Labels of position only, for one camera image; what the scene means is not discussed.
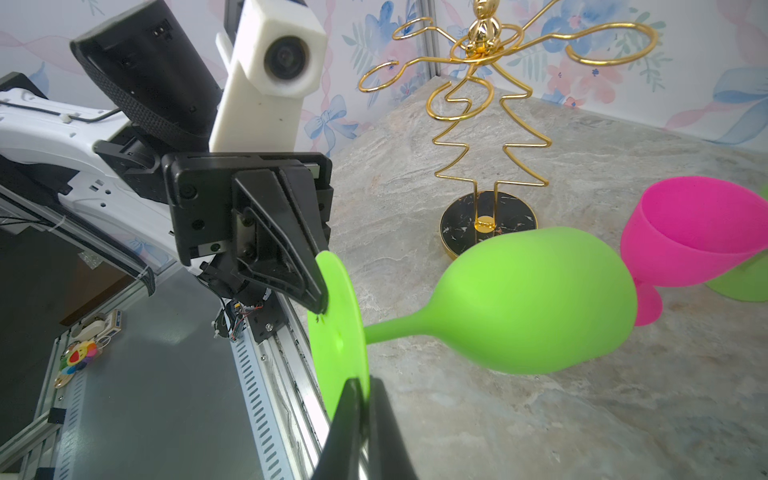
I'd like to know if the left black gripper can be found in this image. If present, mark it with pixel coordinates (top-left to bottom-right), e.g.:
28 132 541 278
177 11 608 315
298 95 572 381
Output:
162 152 333 313

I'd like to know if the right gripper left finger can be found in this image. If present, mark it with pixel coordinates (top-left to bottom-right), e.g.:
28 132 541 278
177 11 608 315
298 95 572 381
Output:
311 378 363 480

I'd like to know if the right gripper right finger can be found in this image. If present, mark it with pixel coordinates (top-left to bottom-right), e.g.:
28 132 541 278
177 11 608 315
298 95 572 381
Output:
367 377 418 480

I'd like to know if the green wine glass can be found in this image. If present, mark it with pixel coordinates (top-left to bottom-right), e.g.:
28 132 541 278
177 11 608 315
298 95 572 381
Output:
308 227 638 414
704 185 768 303

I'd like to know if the pink wine glass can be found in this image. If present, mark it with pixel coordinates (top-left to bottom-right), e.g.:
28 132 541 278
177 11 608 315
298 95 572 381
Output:
620 176 767 326

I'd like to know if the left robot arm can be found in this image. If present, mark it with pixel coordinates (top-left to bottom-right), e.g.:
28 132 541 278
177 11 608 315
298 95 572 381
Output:
1 1 333 313

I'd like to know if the colourful toy on floor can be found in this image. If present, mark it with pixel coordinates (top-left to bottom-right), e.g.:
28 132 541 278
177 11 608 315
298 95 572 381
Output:
54 309 124 389

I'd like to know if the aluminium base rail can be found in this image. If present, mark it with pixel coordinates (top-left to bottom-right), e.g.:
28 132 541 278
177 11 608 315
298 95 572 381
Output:
1 191 328 479

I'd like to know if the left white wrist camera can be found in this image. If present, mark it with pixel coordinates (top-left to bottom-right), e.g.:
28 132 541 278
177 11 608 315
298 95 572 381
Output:
208 1 327 153

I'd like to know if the gold wire wine glass rack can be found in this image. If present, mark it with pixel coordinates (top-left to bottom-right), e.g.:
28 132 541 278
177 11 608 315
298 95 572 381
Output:
358 1 659 257

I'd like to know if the left aluminium corner post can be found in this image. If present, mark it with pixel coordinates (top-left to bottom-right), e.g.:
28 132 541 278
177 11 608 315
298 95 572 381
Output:
418 0 441 79

